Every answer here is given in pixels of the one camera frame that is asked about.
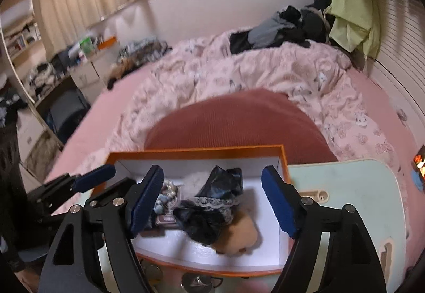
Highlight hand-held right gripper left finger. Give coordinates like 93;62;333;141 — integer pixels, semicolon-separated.
38;165;164;293

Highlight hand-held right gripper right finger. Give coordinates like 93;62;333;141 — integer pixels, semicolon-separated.
261;166;387;293

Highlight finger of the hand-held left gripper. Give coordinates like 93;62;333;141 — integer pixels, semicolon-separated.
27;164;116;205
84;178;137;210

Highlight pale bead accessory bundle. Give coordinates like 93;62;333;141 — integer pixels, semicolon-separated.
151;178;181;215

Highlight brown card box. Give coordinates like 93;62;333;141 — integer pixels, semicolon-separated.
154;213;180;230

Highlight brown and white plush toy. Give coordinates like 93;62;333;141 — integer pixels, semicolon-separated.
182;172;261;256

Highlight doll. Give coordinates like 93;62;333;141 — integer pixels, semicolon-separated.
173;165;244;246

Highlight orange gradient cardboard box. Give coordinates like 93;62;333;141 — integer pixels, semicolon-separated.
91;145;293;278

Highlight grey floor mat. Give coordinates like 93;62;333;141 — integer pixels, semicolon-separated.
25;129;63;174

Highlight black printed garment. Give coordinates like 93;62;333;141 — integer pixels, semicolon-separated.
0;80;29;277

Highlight maroon ribbed cushion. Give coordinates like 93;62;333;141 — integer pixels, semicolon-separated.
143;89;337;164

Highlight eyeglasses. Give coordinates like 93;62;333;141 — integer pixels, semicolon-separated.
143;263;221;290

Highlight white nightstand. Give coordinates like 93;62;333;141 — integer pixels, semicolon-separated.
68;57;113;96

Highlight cluttered desk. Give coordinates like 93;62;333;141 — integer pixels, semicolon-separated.
25;50;80;104

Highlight brown and black cloth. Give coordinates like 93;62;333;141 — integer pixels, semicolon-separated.
106;57;140;89

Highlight pink floral blanket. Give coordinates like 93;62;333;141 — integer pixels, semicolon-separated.
76;29;404;201

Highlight grey patterned cloth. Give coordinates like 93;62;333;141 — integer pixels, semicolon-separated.
118;37;173;61

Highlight small blue object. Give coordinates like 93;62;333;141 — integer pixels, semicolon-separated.
412;170;425;194

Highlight wooden bookshelf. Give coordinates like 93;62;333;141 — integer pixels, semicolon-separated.
0;14;44;61

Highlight pile of dark clothes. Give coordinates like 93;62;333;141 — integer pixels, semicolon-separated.
229;0;336;54

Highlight white louvered closet door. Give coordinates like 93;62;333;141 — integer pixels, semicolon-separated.
365;0;425;121

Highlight light green hanging garment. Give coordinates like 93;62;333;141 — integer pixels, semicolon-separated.
324;0;382;59

